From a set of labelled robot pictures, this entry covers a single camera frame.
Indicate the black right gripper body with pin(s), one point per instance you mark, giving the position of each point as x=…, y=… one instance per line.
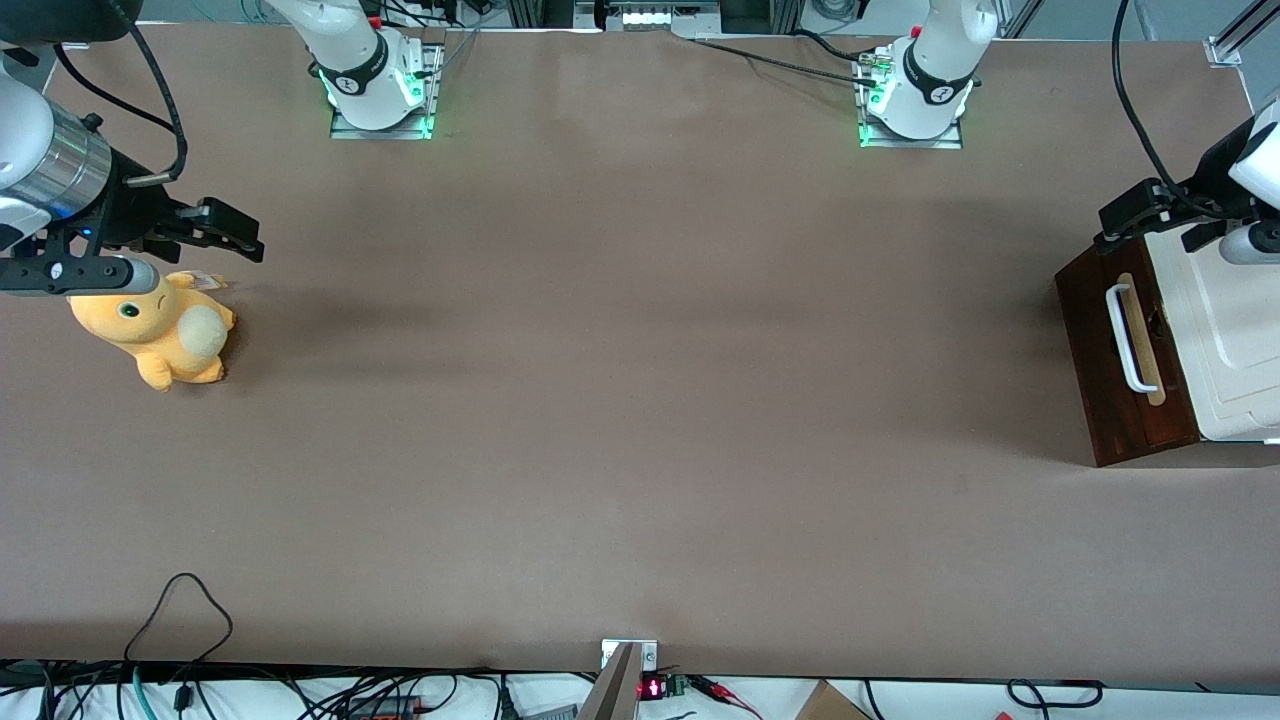
x=127, y=214

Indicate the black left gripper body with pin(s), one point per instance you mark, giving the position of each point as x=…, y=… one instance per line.
x=1211, y=172

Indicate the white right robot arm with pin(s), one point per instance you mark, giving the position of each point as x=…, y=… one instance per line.
x=370, y=70

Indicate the yellow plush toy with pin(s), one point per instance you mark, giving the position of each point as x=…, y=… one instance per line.
x=165, y=335

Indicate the tan wooden strip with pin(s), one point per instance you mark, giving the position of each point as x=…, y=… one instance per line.
x=1150, y=360

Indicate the wooden cabinet with white top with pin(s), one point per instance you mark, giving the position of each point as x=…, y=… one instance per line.
x=1230, y=350

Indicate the bright white light strip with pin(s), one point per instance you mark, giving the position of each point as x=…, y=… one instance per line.
x=655, y=17

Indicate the brown cardboard piece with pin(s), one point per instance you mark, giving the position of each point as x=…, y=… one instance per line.
x=830, y=703

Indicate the red clip lead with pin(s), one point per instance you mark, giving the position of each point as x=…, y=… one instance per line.
x=725, y=692

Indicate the red digit display module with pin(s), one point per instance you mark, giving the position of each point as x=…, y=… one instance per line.
x=655, y=687

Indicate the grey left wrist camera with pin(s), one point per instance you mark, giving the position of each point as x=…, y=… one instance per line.
x=1250, y=244

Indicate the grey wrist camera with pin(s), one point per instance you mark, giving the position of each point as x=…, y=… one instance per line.
x=1250, y=244
x=125, y=275

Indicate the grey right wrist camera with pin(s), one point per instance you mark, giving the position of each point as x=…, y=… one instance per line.
x=125, y=275

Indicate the aluminium frame profile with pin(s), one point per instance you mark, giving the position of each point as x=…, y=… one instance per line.
x=1235, y=40

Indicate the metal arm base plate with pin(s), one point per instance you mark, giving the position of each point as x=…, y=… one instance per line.
x=940, y=142
x=385, y=128

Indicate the grey metal camera bracket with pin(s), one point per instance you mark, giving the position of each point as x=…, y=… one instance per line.
x=620, y=680

